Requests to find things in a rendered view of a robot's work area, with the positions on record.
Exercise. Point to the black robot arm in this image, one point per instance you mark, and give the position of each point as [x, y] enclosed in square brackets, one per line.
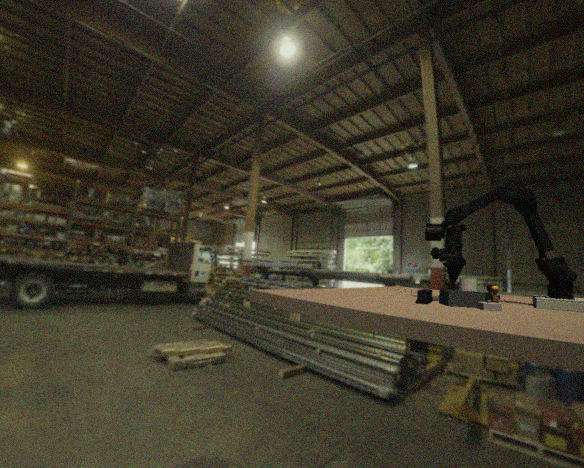
[550, 262]

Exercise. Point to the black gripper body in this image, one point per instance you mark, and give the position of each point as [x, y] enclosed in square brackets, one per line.
[454, 255]

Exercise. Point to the white ceramic mug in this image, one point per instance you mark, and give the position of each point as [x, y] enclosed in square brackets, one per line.
[468, 284]

